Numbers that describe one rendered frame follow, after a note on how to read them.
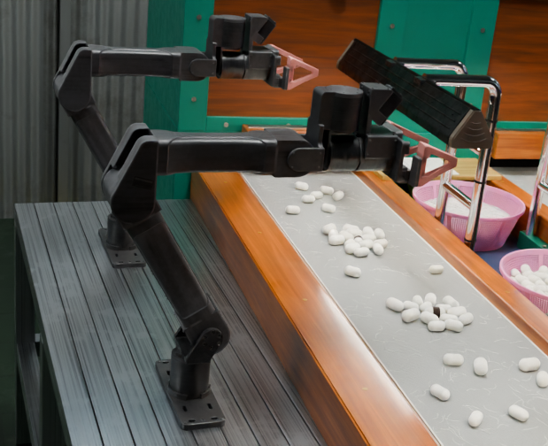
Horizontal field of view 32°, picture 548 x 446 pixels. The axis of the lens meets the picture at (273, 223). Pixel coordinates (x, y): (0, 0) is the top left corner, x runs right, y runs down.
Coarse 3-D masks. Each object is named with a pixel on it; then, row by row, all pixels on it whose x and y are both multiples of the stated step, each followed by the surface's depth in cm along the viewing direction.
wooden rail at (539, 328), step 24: (384, 192) 231; (408, 216) 218; (432, 216) 217; (432, 240) 206; (456, 240) 205; (456, 264) 196; (480, 264) 193; (480, 288) 186; (504, 288) 183; (504, 312) 178; (528, 312) 174; (528, 336) 170
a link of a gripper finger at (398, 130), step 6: (384, 126) 153; (390, 126) 153; (396, 126) 155; (396, 132) 150; (402, 132) 151; (408, 132) 156; (402, 138) 151; (414, 138) 157; (420, 138) 157; (426, 138) 158; (414, 150) 158
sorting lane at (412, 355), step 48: (288, 192) 231; (336, 288) 182; (384, 288) 184; (432, 288) 186; (384, 336) 166; (432, 336) 167; (480, 336) 169; (432, 384) 152; (480, 384) 153; (528, 384) 154; (432, 432) 139; (480, 432) 140; (528, 432) 141
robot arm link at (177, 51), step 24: (72, 48) 192; (96, 48) 189; (120, 48) 192; (144, 48) 194; (168, 48) 196; (192, 48) 198; (72, 72) 186; (96, 72) 189; (120, 72) 191; (144, 72) 193; (168, 72) 194; (72, 96) 188
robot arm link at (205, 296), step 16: (112, 176) 139; (160, 208) 139; (128, 224) 138; (144, 224) 139; (160, 224) 140; (144, 240) 140; (160, 240) 141; (144, 256) 142; (160, 256) 142; (176, 256) 143; (160, 272) 143; (176, 272) 144; (192, 272) 146; (176, 288) 145; (192, 288) 146; (176, 304) 146; (192, 304) 146; (208, 304) 147; (192, 320) 147; (208, 320) 148; (224, 320) 149; (192, 336) 148; (224, 336) 150
